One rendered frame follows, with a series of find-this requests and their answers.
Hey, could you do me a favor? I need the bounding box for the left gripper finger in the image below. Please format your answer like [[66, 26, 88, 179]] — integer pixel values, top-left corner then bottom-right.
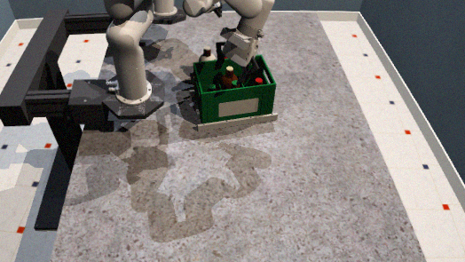
[[213, 4, 223, 18]]

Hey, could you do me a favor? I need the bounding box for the brown bottle with red cap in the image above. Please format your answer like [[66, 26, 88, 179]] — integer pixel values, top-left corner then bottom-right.
[[253, 78, 263, 86]]

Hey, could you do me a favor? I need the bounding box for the white bottle with brown cap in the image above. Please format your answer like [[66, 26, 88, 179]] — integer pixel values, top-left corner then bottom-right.
[[199, 46, 216, 61]]

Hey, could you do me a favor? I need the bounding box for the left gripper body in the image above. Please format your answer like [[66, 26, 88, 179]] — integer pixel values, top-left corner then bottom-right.
[[204, 2, 220, 13]]

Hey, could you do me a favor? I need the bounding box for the orange-brown bottle with green cap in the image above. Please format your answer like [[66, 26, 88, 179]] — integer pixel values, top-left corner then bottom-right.
[[230, 80, 240, 89]]

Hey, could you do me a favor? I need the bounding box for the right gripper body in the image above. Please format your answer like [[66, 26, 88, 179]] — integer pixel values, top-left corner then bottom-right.
[[222, 37, 260, 67]]

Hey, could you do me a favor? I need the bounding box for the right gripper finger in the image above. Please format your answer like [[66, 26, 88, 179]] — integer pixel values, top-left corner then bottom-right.
[[236, 56, 259, 85], [215, 42, 225, 70]]

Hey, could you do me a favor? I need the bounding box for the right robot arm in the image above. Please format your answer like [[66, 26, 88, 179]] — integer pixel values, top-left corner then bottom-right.
[[104, 0, 274, 106]]

